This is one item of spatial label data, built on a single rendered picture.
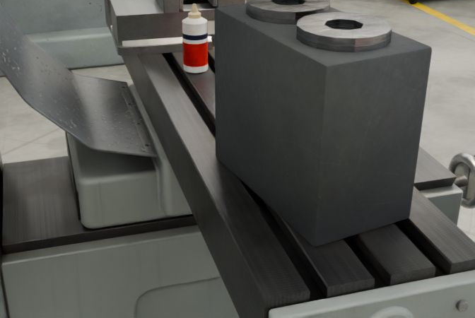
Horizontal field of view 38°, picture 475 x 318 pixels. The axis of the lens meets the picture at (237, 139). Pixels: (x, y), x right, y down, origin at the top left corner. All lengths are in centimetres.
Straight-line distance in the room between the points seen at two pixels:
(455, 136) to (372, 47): 270
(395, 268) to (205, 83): 52
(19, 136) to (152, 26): 214
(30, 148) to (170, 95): 218
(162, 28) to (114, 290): 45
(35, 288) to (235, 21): 57
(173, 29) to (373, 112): 64
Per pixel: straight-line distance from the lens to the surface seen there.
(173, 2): 120
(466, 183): 147
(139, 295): 115
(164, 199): 104
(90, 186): 104
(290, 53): 63
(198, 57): 110
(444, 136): 332
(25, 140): 324
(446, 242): 71
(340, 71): 60
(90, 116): 110
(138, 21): 121
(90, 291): 113
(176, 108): 98
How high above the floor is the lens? 135
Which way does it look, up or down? 26 degrees down
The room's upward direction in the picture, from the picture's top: straight up
